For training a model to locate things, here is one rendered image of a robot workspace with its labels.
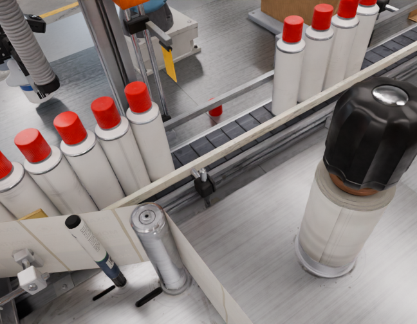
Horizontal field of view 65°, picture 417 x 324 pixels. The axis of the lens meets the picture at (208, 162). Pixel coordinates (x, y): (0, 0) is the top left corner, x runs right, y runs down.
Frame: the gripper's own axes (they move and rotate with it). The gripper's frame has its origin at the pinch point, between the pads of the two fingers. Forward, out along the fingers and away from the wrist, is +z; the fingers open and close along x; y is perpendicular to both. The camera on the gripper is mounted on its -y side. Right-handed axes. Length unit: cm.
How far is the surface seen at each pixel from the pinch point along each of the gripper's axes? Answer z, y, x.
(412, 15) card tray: 6, -104, 41
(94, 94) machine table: 6.8, -11.8, 6.6
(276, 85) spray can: -6, -37, 49
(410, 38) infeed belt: 2, -84, 51
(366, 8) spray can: -15, -58, 51
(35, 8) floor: 90, -45, -287
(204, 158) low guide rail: -2, -17, 51
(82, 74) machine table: 6.9, -13.0, -4.7
